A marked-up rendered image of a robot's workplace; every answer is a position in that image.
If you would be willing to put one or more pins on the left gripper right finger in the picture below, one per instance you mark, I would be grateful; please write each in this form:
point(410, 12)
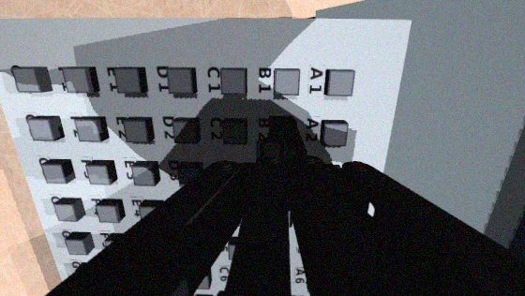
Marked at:
point(432, 252)

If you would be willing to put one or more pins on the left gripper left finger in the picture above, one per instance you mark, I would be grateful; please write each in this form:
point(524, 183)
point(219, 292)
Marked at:
point(170, 251)

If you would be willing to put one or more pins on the grey box-shaped cabinet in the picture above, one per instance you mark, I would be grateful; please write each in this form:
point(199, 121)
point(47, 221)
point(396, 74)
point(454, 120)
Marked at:
point(451, 129)

